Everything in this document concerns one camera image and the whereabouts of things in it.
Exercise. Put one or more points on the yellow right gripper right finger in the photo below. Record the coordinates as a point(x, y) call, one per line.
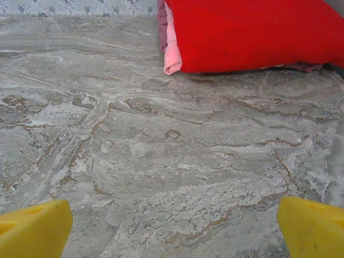
point(314, 233)

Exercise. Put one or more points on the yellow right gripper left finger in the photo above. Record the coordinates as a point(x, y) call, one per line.
point(35, 231)

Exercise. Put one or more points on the red folded t-shirt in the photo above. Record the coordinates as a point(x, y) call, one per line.
point(242, 35)

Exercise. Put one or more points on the pink folded t-shirt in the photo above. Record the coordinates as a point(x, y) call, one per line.
point(172, 53)

